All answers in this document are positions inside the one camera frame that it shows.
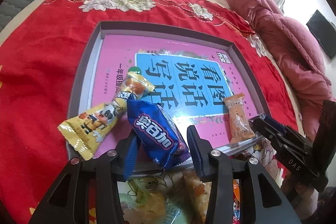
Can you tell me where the green yellow pastry packet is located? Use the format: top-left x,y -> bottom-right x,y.
117,176 -> 168,223

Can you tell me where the pink quilted blanket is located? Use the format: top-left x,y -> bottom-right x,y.
226,0 -> 334,140

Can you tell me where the puffed rice cracker packet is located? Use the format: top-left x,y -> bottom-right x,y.
183,170 -> 212,223

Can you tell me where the red floral cloth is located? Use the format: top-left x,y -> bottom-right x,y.
1,0 -> 298,223

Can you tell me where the yellow cartoon snack packet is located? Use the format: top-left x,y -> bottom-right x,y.
58,72 -> 155,160

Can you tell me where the red panda snack packet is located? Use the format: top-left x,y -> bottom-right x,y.
232,179 -> 240,224

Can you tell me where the grey cardboard box tray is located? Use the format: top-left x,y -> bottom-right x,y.
68,21 -> 270,155

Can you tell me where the green translucent snack packet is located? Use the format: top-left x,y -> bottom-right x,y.
161,196 -> 193,224

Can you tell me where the black wall television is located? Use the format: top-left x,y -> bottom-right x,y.
306,10 -> 336,59

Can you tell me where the orange peach snack packet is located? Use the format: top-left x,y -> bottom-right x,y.
223,93 -> 255,144

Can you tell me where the blue oreo style cookie packet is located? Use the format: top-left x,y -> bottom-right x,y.
127,99 -> 191,169

